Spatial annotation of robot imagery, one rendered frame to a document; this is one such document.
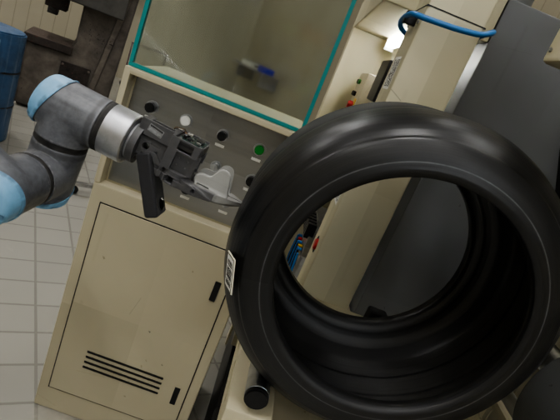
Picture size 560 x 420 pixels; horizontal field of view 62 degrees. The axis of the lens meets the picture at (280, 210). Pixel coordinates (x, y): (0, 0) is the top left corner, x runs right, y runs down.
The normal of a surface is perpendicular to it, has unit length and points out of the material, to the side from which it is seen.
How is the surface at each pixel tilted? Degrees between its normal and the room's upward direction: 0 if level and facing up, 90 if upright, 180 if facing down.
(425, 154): 80
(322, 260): 90
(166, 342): 90
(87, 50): 90
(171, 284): 90
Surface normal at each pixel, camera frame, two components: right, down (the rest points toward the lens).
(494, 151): 0.30, -0.43
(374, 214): -0.06, 0.29
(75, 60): 0.32, 0.41
